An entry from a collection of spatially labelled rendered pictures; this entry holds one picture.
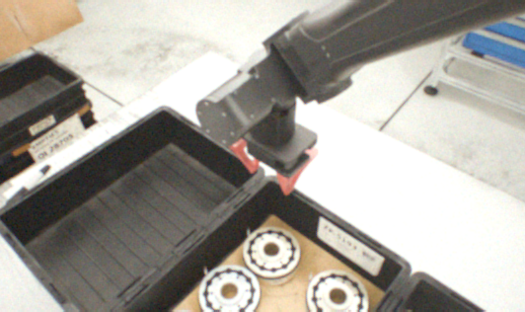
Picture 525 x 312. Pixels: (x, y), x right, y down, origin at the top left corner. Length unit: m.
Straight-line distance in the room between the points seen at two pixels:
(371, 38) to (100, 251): 0.69
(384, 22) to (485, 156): 2.11
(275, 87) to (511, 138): 2.15
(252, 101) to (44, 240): 0.61
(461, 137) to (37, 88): 1.96
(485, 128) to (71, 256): 2.11
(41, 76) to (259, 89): 1.59
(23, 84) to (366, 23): 1.74
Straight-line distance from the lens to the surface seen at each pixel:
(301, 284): 0.79
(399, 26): 0.26
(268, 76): 0.44
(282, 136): 0.52
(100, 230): 0.90
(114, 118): 1.32
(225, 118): 0.43
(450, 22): 0.24
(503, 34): 2.38
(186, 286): 0.78
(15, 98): 1.91
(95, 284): 0.84
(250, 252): 0.79
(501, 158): 2.39
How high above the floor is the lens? 1.53
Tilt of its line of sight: 47 degrees down
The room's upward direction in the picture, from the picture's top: straight up
